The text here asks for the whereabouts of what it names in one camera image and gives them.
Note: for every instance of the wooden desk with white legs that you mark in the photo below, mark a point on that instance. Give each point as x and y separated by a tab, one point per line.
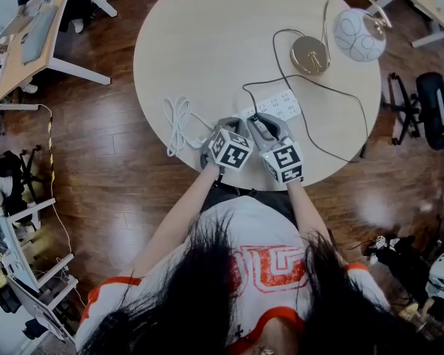
429	2
13	69

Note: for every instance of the yellow and black floor strip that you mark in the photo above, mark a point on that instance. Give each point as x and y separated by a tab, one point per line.
51	142

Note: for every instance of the grey desk mat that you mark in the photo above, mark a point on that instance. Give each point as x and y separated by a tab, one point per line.
38	35

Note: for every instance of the gold lamp with white globe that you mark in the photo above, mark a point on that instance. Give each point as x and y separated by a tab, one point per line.
310	52

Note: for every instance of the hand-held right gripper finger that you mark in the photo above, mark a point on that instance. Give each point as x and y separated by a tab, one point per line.
258	133
279	126

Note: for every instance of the black shorts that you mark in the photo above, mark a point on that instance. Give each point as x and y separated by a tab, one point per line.
274	200

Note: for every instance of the black office chair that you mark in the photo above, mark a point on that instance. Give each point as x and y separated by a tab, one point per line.
434	102
15	176

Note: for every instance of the person's right forearm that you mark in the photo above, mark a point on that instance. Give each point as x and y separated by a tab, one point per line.
309	213

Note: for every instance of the person's left forearm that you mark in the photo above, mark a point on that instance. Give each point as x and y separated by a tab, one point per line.
174	228

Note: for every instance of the white and orange t-shirt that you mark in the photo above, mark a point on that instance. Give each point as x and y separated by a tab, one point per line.
266	235

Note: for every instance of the white desk frame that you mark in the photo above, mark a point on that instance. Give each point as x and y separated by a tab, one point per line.
26	272

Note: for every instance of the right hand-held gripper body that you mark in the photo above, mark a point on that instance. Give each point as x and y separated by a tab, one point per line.
283	161

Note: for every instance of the white power strip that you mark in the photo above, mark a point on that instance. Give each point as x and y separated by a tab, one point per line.
281	104

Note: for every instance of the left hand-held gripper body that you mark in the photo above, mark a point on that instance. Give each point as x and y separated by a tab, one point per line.
231	150

